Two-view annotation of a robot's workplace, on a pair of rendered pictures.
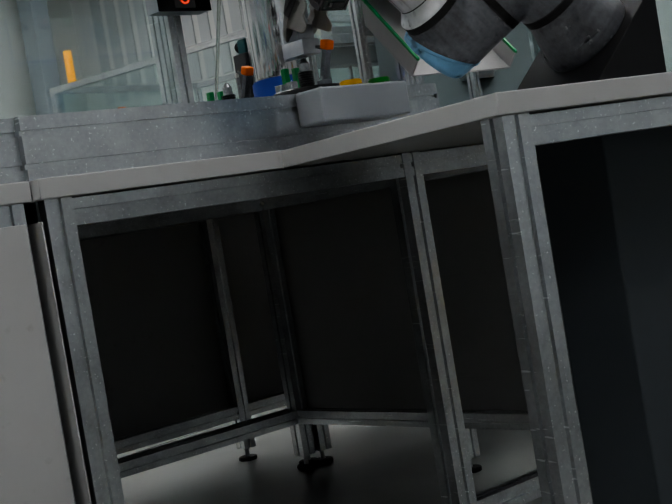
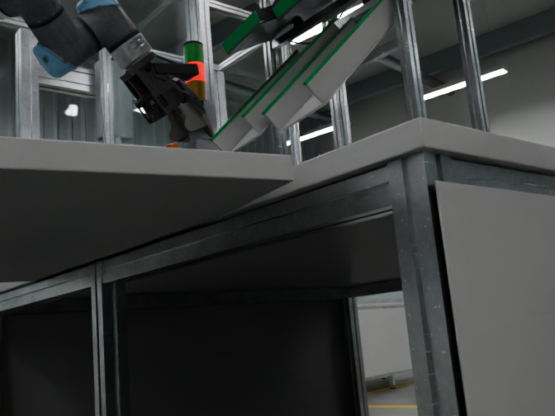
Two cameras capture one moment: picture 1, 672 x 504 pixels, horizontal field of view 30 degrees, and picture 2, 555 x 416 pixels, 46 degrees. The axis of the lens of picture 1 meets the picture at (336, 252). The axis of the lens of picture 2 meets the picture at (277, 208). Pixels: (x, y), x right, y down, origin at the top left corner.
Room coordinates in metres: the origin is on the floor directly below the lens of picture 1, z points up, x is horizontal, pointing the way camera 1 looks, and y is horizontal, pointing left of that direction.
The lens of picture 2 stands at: (2.62, -1.31, 0.67)
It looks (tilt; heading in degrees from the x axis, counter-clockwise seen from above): 11 degrees up; 91
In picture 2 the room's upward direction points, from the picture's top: 5 degrees counter-clockwise
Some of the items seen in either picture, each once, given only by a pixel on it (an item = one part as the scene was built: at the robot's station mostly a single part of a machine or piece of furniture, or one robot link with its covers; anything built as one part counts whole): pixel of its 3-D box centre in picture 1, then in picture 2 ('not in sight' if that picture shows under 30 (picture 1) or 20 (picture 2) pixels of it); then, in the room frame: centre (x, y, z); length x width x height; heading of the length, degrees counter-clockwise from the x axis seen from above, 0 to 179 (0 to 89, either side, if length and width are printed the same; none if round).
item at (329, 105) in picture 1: (354, 103); not in sight; (2.24, -0.08, 0.93); 0.21 x 0.07 x 0.06; 131
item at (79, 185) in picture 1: (191, 190); (360, 255); (2.79, 0.29, 0.84); 1.50 x 1.41 x 0.03; 131
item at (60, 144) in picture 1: (250, 126); not in sight; (2.16, 0.11, 0.91); 0.89 x 0.06 x 0.11; 131
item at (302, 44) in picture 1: (296, 40); (206, 140); (2.46, 0.01, 1.09); 0.08 x 0.04 x 0.07; 41
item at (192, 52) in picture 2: not in sight; (193, 55); (2.42, 0.22, 1.38); 0.05 x 0.05 x 0.05
